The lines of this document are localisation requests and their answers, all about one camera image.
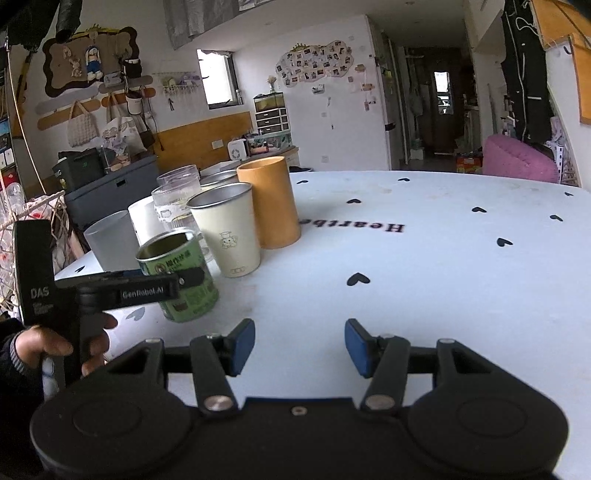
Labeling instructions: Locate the black hanging garment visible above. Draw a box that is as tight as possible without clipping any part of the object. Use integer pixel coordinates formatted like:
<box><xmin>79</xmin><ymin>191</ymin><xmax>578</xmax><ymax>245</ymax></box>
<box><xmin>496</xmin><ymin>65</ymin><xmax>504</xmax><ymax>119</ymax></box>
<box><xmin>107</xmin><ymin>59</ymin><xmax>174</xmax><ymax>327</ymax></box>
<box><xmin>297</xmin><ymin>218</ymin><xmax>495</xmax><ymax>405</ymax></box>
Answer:
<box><xmin>501</xmin><ymin>0</ymin><xmax>554</xmax><ymax>145</ymax></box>

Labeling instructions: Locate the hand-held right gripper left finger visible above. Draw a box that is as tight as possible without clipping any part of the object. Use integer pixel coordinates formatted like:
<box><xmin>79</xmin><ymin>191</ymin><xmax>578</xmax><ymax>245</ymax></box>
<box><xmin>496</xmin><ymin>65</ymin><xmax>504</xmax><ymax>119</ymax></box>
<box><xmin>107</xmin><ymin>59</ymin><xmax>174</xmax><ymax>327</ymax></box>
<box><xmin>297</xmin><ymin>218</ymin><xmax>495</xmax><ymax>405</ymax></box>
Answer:
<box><xmin>106</xmin><ymin>318</ymin><xmax>256</xmax><ymax>419</ymax></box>

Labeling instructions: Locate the silver metal cup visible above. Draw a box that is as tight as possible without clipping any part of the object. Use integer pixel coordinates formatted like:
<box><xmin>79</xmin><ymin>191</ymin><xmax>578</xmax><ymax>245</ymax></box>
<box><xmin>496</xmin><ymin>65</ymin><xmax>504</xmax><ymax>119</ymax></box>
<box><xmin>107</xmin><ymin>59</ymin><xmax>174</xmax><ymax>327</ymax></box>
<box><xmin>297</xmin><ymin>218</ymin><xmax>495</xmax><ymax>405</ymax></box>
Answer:
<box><xmin>199</xmin><ymin>169</ymin><xmax>242</xmax><ymax>189</ymax></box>

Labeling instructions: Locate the brown wall board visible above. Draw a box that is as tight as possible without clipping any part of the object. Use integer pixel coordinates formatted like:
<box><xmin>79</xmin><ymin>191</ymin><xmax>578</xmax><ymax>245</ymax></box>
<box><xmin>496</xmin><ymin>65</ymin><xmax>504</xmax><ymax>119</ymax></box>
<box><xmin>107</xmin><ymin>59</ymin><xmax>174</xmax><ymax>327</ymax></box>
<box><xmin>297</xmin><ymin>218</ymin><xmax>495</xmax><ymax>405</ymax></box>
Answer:
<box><xmin>42</xmin><ymin>26</ymin><xmax>140</xmax><ymax>98</ymax></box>

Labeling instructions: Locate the clear glass cup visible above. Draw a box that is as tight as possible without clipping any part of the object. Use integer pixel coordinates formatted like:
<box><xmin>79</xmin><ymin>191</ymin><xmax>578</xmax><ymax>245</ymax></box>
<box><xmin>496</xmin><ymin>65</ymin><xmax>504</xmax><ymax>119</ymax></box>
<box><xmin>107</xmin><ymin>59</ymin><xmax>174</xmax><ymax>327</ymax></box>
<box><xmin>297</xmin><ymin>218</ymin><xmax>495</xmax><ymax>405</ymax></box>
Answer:
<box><xmin>152</xmin><ymin>164</ymin><xmax>215</xmax><ymax>264</ymax></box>

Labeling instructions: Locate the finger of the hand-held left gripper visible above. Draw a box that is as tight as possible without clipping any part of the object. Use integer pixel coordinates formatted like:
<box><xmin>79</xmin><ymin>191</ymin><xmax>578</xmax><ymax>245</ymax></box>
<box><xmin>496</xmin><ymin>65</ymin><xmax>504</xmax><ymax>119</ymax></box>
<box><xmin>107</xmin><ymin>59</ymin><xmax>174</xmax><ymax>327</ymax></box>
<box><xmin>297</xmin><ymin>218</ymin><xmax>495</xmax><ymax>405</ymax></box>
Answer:
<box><xmin>177</xmin><ymin>267</ymin><xmax>205</xmax><ymax>288</ymax></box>

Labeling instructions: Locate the person's left hand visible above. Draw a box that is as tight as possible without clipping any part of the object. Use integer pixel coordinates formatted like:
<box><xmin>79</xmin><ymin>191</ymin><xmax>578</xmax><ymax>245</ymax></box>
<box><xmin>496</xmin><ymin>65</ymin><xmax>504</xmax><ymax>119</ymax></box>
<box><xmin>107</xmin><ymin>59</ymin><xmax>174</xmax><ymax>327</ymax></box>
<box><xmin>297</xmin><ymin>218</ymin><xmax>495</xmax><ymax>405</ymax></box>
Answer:
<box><xmin>13</xmin><ymin>313</ymin><xmax>119</xmax><ymax>377</ymax></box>

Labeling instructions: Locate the black and green bin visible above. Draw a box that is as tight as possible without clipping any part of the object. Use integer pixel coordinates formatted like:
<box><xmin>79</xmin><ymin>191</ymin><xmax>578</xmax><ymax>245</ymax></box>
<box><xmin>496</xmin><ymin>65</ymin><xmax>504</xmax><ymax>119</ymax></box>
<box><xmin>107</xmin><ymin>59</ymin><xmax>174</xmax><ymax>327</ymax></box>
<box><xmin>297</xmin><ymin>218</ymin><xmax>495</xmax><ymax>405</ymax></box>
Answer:
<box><xmin>52</xmin><ymin>147</ymin><xmax>106</xmax><ymax>191</ymax></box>

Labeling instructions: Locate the orange wall board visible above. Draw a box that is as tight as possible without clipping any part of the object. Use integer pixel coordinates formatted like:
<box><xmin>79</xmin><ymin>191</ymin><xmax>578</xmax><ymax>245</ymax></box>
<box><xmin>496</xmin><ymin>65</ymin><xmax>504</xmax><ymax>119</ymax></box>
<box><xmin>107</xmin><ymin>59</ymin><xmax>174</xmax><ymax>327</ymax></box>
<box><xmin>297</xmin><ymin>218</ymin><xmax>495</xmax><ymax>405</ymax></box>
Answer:
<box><xmin>530</xmin><ymin>0</ymin><xmax>591</xmax><ymax>52</ymax></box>

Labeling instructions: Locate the glass fish tank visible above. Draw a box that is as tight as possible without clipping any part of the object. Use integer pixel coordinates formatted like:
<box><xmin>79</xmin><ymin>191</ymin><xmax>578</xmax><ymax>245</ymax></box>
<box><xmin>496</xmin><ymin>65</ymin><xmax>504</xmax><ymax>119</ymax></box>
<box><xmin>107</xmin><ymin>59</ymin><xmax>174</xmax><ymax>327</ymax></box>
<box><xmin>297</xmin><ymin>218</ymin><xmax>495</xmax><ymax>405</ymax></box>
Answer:
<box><xmin>252</xmin><ymin>92</ymin><xmax>286</xmax><ymax>113</ymax></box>

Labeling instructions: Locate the white wire basket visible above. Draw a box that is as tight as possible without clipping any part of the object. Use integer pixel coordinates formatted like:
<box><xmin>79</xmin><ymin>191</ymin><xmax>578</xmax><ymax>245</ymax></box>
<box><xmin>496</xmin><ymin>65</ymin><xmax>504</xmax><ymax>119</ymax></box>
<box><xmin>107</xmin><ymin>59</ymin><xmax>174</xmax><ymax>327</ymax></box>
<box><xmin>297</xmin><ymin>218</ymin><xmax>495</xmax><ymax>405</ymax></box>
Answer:
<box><xmin>0</xmin><ymin>190</ymin><xmax>70</xmax><ymax>319</ymax></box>

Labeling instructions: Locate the white knitted tote bag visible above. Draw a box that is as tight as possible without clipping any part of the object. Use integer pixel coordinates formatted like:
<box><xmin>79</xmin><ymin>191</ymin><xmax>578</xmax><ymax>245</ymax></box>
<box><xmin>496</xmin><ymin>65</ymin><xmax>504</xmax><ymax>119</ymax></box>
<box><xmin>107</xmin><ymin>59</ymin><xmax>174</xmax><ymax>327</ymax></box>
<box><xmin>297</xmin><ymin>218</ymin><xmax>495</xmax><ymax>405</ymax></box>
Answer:
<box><xmin>67</xmin><ymin>100</ymin><xmax>99</xmax><ymax>149</ymax></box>

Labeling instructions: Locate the grey storage box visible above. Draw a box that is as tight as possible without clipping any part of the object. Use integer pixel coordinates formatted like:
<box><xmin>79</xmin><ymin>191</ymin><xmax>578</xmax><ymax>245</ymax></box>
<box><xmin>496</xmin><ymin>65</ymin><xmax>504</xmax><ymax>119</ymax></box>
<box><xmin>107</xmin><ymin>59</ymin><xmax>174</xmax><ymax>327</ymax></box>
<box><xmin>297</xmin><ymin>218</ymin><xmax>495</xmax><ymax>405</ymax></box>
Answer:
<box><xmin>64</xmin><ymin>154</ymin><xmax>160</xmax><ymax>230</ymax></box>

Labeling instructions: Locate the window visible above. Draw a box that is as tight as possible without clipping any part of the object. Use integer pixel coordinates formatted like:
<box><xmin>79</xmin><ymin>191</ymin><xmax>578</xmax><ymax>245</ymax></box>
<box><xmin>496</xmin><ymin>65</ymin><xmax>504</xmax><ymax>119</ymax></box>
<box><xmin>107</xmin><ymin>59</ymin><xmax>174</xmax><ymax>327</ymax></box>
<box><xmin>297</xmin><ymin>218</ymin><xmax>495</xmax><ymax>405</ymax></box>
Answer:
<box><xmin>197</xmin><ymin>48</ymin><xmax>243</xmax><ymax>110</ymax></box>

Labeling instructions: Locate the white plastic cup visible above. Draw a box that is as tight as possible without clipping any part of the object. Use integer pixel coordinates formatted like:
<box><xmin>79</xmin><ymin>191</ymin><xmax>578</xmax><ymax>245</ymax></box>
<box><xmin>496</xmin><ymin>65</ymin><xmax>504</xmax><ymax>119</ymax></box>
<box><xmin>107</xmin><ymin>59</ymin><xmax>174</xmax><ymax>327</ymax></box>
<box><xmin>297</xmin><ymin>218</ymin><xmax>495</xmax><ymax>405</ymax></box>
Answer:
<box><xmin>127</xmin><ymin>196</ymin><xmax>163</xmax><ymax>247</ymax></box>

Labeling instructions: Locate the cloud shaped photo collage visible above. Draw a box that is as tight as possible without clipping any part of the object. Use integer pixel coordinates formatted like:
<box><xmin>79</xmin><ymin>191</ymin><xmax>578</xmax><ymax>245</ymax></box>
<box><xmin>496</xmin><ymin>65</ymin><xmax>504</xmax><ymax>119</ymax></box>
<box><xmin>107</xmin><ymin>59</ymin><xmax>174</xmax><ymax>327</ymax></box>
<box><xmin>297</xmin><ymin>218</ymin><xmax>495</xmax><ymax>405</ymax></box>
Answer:
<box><xmin>275</xmin><ymin>40</ymin><xmax>354</xmax><ymax>89</ymax></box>

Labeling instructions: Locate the white drawer unit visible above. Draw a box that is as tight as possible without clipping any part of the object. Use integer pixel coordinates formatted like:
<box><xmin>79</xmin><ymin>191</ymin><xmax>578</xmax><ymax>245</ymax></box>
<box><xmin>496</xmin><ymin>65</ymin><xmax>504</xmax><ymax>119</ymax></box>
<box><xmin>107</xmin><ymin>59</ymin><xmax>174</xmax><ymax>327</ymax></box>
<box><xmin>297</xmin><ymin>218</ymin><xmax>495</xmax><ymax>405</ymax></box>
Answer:
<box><xmin>253</xmin><ymin>108</ymin><xmax>291</xmax><ymax>136</ymax></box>

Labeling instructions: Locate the cream metal cup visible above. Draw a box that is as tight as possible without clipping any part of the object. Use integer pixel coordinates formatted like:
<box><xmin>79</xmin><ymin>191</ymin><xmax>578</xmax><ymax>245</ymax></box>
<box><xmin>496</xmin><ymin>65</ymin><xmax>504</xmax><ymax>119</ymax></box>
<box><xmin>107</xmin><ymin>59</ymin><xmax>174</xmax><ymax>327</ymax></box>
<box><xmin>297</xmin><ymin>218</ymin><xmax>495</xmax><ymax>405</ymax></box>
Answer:
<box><xmin>187</xmin><ymin>182</ymin><xmax>262</xmax><ymax>279</ymax></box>

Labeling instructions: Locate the tan cylindrical cup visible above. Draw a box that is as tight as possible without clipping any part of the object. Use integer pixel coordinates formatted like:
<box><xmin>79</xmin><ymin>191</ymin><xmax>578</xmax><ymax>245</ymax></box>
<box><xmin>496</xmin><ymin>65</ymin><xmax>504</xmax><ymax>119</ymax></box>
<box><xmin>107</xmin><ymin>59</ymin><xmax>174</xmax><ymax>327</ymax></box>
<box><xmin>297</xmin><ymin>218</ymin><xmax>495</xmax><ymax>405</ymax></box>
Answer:
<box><xmin>236</xmin><ymin>156</ymin><xmax>302</xmax><ymax>250</ymax></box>

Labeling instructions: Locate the printed canvas tote bag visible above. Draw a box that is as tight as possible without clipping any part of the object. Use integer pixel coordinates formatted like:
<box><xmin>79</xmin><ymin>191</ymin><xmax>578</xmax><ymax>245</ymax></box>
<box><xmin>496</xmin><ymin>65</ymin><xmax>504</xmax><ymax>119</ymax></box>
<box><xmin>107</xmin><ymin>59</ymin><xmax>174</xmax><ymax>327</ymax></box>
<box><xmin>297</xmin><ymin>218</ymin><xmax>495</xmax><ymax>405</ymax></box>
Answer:
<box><xmin>102</xmin><ymin>92</ymin><xmax>148</xmax><ymax>157</ymax></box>

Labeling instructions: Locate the pink bean bag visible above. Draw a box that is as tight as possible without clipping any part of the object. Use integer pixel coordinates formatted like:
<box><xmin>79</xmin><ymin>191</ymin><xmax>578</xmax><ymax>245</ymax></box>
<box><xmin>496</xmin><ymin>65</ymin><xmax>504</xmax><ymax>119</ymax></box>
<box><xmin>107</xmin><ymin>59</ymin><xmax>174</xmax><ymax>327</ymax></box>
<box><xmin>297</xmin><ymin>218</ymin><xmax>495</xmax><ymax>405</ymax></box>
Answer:
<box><xmin>481</xmin><ymin>134</ymin><xmax>560</xmax><ymax>184</ymax></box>

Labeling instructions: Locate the dark wooden door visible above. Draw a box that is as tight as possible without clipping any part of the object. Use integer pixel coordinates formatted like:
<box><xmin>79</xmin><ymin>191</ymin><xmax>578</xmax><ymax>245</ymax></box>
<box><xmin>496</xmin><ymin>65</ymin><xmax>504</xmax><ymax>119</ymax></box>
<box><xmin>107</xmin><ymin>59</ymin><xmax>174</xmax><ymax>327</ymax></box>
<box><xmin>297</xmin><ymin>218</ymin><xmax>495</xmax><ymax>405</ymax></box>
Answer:
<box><xmin>430</xmin><ymin>68</ymin><xmax>457</xmax><ymax>154</ymax></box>

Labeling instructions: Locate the green tin can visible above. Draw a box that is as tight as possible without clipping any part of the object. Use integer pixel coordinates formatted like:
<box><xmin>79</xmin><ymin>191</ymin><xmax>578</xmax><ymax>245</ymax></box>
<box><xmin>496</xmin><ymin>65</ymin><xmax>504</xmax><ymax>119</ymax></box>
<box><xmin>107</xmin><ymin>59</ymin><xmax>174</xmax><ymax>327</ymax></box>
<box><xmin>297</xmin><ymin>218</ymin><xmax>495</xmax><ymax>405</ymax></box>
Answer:
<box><xmin>136</xmin><ymin>229</ymin><xmax>221</xmax><ymax>323</ymax></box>

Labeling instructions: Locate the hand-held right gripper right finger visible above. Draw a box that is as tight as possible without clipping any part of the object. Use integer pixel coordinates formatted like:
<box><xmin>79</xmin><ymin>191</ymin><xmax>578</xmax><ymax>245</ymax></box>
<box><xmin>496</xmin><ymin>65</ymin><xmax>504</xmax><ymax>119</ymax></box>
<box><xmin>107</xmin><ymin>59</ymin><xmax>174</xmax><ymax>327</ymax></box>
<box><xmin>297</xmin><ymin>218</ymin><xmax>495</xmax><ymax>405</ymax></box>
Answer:
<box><xmin>344</xmin><ymin>318</ymin><xmax>496</xmax><ymax>413</ymax></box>

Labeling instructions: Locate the white heart print tablecloth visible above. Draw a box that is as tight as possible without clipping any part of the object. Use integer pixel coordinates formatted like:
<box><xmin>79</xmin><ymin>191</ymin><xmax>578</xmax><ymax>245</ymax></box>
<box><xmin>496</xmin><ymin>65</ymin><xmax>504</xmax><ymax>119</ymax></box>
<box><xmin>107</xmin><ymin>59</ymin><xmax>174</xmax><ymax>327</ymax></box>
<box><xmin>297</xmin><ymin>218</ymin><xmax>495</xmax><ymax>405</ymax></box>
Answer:
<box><xmin>54</xmin><ymin>170</ymin><xmax>591</xmax><ymax>480</ymax></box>

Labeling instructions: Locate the grey translucent cup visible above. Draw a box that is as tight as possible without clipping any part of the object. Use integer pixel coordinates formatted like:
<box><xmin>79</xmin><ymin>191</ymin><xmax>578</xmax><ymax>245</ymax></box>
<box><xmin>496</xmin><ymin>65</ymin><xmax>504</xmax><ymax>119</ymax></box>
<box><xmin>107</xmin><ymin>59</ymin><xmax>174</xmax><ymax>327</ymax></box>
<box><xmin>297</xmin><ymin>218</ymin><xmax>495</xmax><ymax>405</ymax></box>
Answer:
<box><xmin>83</xmin><ymin>210</ymin><xmax>145</xmax><ymax>274</ymax></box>

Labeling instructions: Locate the person's left forearm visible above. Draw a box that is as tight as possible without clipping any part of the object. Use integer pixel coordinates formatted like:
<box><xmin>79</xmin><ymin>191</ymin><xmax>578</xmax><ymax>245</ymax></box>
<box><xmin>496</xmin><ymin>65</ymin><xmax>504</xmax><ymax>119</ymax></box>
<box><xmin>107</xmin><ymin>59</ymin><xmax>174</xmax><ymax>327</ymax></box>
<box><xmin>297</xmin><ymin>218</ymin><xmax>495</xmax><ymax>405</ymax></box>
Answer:
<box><xmin>0</xmin><ymin>318</ymin><xmax>51</xmax><ymax>480</ymax></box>

